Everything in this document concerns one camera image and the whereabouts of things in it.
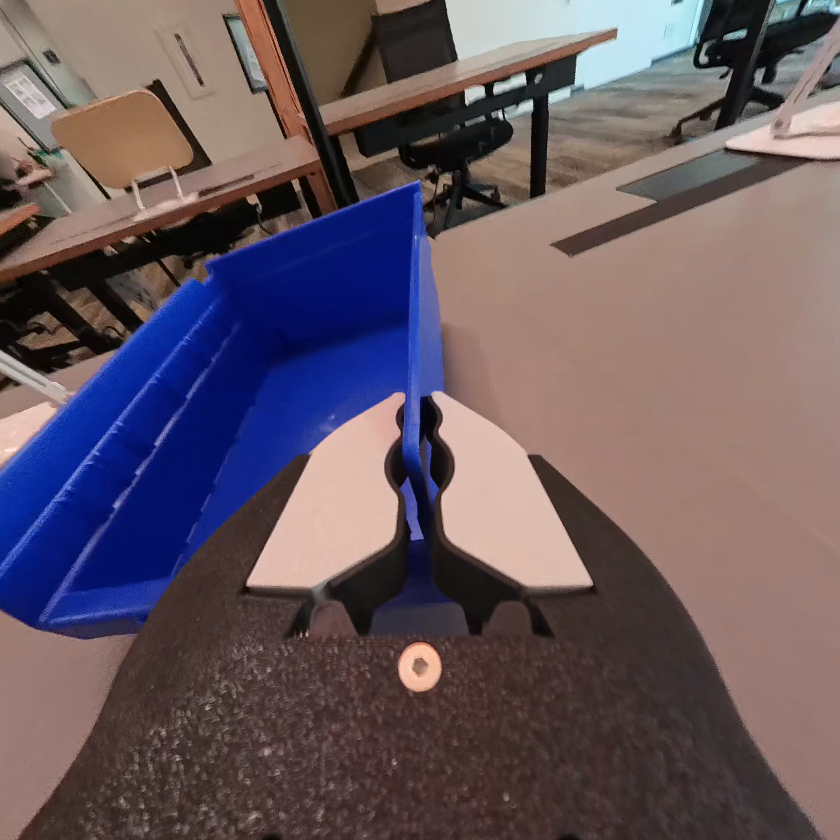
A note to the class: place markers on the black framed wall picture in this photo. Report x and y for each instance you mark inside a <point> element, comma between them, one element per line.
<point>249,56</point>

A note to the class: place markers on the white wall frame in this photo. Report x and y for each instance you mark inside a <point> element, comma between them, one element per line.
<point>187,62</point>

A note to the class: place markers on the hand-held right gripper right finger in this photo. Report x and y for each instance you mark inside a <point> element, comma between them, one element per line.
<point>505,518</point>

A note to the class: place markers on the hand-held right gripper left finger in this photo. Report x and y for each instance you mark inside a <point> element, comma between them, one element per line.
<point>334,512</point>

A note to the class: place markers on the black office chair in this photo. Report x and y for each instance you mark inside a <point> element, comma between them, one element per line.
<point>754,33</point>
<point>446,138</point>

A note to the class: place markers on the beige board on stand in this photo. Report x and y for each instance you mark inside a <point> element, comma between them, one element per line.
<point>118,138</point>

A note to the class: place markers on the black metal post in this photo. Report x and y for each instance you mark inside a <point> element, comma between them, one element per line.
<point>308,85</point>

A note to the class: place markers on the wooden column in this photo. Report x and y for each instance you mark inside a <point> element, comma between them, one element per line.
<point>275,85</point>

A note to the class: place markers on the blue plastic bin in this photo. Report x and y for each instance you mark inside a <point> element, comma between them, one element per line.
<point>164,459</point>

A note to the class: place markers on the white display stand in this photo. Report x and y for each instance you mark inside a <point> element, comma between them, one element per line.
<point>26,426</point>
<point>800,144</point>

